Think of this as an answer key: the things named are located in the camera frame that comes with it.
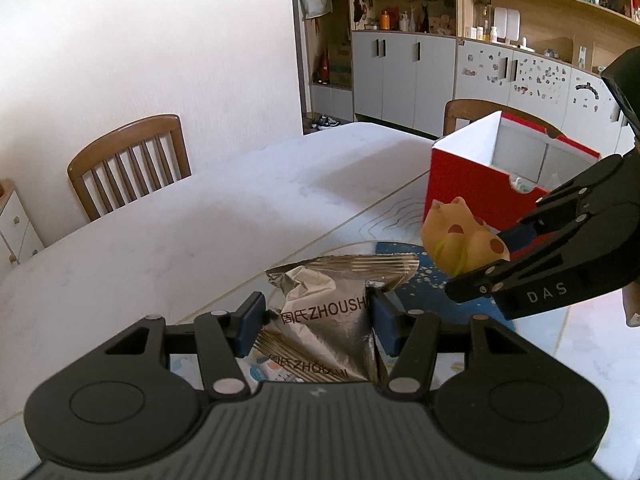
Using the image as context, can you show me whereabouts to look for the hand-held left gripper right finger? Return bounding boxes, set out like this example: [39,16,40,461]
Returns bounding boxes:
[369,291,538,398]

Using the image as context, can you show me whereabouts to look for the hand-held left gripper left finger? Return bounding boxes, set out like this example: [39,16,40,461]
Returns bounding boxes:
[102,291,266,400]

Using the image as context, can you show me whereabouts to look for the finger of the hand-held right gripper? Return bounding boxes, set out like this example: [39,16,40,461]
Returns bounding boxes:
[495,147,640,261]
[444,224,640,322]

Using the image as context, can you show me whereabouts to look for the silver foil snack packet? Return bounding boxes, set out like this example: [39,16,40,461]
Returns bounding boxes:
[252,254,421,385]

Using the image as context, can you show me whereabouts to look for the yellow spotted pig toy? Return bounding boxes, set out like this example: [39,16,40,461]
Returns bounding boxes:
[421,196,511,278]

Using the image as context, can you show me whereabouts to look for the red cardboard box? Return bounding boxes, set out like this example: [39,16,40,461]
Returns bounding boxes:
[425,111,601,241]

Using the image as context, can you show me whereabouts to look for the white marble desktop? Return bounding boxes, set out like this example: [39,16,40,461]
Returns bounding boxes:
[0,121,640,480]

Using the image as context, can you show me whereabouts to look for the round blue speckled mat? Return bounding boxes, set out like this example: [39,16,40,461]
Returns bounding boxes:
[372,241,516,333]

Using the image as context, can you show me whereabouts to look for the long white stickered sideboard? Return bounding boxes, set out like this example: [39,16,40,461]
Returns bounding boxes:
[452,35,640,161]

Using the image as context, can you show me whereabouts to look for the white rectangular boards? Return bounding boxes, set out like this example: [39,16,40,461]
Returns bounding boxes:
[492,7,523,43]

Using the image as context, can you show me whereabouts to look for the clear glass jar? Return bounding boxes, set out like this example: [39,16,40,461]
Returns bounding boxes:
[472,0,493,38]

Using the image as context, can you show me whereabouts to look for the wooden slat-back chair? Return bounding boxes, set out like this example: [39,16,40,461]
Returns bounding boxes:
[66,113,192,223]

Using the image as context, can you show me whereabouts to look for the white shoe bench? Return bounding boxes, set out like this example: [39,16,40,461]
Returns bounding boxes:
[310,82,355,121]

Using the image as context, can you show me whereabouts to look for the small white drawer unit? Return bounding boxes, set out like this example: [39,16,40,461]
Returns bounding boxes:
[0,178,46,267]

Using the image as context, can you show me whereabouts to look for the brown cardboard carton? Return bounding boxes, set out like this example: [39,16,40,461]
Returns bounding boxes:
[327,40,353,88]

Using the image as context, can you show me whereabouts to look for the white tote bag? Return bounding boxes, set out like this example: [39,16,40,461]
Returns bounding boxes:
[299,0,334,20]

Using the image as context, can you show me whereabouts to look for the wooden wall shelf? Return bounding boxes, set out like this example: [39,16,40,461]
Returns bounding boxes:
[462,0,640,68]

